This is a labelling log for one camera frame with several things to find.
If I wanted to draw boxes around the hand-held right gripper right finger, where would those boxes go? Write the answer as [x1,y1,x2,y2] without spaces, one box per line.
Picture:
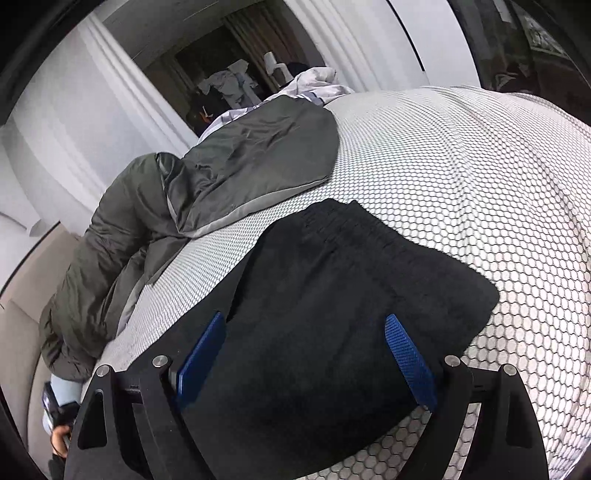
[384,314,550,480]

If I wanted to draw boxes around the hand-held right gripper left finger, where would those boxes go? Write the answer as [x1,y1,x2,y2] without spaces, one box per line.
[64,311,227,480]

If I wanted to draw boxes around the beige padded headboard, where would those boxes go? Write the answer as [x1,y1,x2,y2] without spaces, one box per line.
[0,222,93,480]

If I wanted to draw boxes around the black pants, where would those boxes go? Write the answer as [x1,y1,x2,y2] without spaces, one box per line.
[129,198,500,480]

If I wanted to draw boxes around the brown curtain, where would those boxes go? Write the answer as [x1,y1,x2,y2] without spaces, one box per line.
[224,9,324,79]

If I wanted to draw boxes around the light blue pillow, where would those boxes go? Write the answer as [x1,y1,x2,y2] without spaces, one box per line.
[48,375,88,409]

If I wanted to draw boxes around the white chair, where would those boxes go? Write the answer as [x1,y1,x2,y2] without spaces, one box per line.
[263,52,291,88]

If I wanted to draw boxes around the crumpled white sheet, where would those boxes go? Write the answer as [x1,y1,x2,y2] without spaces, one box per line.
[198,67,354,139]

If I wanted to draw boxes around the hanging clothes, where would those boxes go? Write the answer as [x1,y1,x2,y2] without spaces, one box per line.
[198,69,259,112]

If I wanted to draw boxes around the person's left hand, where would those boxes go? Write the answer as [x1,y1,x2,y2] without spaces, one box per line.
[51,427,72,457]

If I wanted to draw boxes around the dark green duvet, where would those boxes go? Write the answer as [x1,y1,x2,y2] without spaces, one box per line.
[39,97,340,381]

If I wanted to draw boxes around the white curtain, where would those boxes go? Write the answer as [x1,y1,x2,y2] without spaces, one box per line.
[0,9,199,241]
[284,0,481,100]

